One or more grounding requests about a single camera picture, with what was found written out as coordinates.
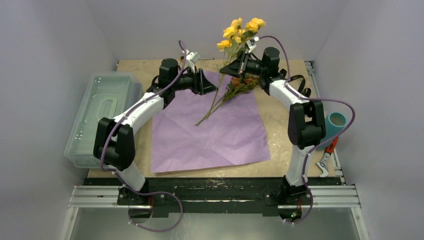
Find pink wrapping paper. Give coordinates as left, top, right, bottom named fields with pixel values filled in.
left=150, top=71, right=271, bottom=173

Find teal vase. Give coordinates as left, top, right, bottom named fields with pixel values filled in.
left=317, top=112, right=347, bottom=151

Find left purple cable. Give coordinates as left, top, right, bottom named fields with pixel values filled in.
left=99, top=40, right=184, bottom=232

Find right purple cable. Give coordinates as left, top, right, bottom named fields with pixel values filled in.
left=256, top=35, right=357, bottom=226

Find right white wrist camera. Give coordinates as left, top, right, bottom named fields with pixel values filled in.
left=246, top=36, right=260, bottom=54

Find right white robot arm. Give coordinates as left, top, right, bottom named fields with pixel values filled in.
left=219, top=47, right=326, bottom=204

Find yellow rose stem bunch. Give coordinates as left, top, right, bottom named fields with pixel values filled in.
left=206, top=17, right=267, bottom=115

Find brown rose stem bunch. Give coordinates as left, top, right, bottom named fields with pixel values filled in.
left=195, top=73, right=259, bottom=127

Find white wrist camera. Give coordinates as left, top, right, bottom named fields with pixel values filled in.
left=180, top=50, right=201, bottom=72
left=246, top=36, right=260, bottom=54

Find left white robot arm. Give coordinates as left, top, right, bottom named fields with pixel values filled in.
left=93, top=58, right=218, bottom=205

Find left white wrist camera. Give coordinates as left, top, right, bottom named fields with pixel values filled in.
left=180, top=50, right=201, bottom=72

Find black aluminium base frame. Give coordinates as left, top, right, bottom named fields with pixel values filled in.
left=69, top=177, right=360, bottom=221

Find orange handled cutter tool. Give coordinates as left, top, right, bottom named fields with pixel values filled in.
left=316, top=137, right=339, bottom=178

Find purple cable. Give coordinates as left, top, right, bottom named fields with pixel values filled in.
left=99, top=40, right=184, bottom=232
left=256, top=35, right=357, bottom=226

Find clear plastic storage box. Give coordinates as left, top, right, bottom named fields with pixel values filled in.
left=64, top=71, right=143, bottom=169

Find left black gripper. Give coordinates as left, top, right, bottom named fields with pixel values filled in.
left=171, top=65, right=218, bottom=96

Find black printed ribbon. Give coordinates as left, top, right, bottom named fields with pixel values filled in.
left=279, top=69, right=312, bottom=98

